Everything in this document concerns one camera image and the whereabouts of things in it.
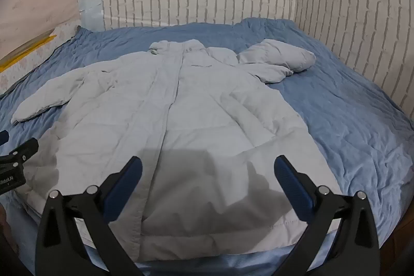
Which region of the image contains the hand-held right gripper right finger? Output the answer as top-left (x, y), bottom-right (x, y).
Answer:
top-left (274, 155), bottom-right (380, 276)

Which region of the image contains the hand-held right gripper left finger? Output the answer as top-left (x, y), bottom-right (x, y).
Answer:
top-left (35, 156), bottom-right (143, 276)

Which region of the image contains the grey puffer jacket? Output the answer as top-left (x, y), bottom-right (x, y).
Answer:
top-left (11, 39), bottom-right (344, 264)

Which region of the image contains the yellow strip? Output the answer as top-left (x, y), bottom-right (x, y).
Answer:
top-left (0, 33), bottom-right (57, 73)

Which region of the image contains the blue bed sheet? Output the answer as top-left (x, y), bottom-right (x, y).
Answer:
top-left (0, 17), bottom-right (414, 276)

